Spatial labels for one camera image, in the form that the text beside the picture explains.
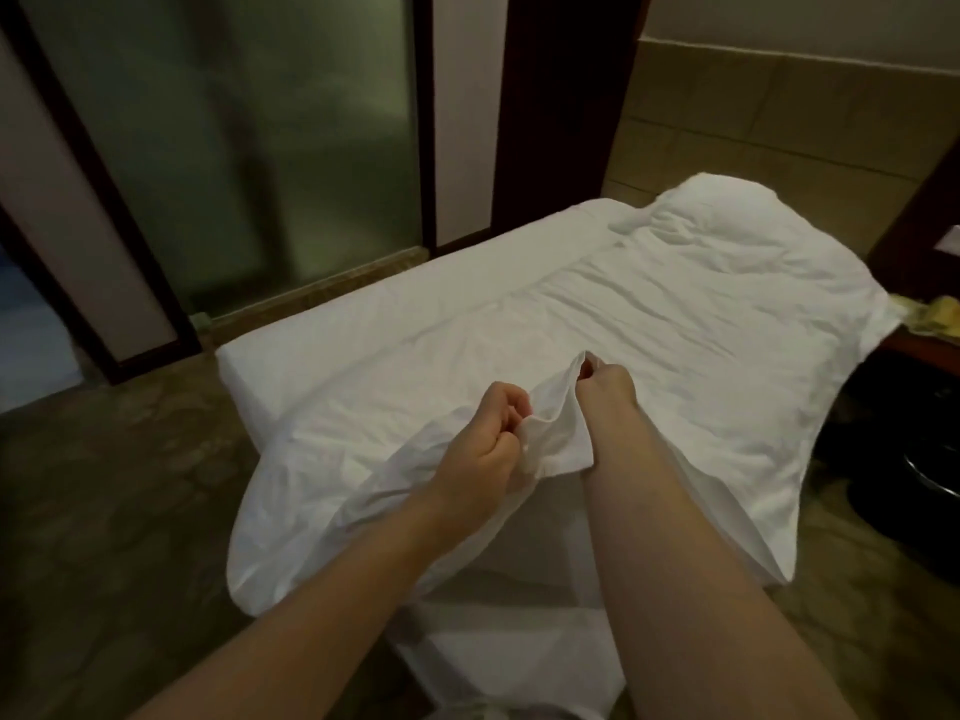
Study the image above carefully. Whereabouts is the person's left hand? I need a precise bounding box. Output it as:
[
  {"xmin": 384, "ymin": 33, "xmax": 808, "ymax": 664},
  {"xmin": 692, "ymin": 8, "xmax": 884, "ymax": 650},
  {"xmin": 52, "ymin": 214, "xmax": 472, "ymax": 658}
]
[{"xmin": 423, "ymin": 382, "xmax": 537, "ymax": 546}]

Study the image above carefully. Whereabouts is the person's right hand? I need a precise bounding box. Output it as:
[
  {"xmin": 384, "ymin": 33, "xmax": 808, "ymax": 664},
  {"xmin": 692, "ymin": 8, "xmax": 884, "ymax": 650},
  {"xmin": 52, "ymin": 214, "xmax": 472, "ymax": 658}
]
[{"xmin": 573, "ymin": 352, "xmax": 642, "ymax": 444}]

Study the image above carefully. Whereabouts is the white duvet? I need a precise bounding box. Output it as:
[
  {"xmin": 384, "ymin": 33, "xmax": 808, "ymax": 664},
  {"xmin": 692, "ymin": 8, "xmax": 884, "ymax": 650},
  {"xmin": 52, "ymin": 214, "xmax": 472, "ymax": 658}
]
[{"xmin": 225, "ymin": 217, "xmax": 905, "ymax": 618}]

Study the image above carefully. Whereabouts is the white bed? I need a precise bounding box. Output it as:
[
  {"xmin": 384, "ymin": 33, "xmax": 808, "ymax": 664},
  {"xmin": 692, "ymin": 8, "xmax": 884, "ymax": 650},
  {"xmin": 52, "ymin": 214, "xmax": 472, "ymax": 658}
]
[{"xmin": 214, "ymin": 196, "xmax": 647, "ymax": 720}]

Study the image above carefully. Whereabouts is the white pillow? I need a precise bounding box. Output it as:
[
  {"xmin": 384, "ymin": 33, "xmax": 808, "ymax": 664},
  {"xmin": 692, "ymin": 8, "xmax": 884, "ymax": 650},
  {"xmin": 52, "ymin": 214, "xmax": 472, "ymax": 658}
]
[{"xmin": 607, "ymin": 172, "xmax": 902, "ymax": 339}]

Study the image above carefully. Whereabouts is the person's right forearm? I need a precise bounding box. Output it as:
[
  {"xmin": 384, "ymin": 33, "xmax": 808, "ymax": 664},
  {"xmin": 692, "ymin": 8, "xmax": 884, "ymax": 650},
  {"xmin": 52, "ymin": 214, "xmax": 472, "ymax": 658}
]
[{"xmin": 582, "ymin": 409, "xmax": 857, "ymax": 720}]

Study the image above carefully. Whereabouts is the person's left forearm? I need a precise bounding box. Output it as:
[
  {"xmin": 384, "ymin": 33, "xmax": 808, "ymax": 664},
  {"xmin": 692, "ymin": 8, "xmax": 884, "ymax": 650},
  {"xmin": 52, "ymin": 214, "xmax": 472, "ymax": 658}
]
[{"xmin": 135, "ymin": 509, "xmax": 452, "ymax": 720}]

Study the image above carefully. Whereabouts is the tan padded headboard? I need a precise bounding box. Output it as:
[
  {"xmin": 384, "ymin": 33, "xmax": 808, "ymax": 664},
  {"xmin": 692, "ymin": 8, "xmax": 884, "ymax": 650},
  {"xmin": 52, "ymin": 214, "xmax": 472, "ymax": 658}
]
[{"xmin": 600, "ymin": 37, "xmax": 960, "ymax": 261}]

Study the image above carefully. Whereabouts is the dark wooden nightstand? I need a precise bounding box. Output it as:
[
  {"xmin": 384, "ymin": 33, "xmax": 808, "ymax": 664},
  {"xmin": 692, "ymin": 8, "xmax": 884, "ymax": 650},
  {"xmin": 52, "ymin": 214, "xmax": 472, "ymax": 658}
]
[{"xmin": 877, "ymin": 322, "xmax": 960, "ymax": 384}]

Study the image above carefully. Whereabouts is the black trash bin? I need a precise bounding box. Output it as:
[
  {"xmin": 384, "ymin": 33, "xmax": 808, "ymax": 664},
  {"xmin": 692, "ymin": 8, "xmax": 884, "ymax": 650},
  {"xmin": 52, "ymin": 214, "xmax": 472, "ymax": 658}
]
[{"xmin": 855, "ymin": 434, "xmax": 960, "ymax": 579}]

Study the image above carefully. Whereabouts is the beige telephone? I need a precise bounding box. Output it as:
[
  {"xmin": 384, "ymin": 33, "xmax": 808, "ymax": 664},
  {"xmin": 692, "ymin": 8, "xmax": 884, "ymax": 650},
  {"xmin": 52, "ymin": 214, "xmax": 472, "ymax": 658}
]
[{"xmin": 892, "ymin": 292, "xmax": 960, "ymax": 346}]

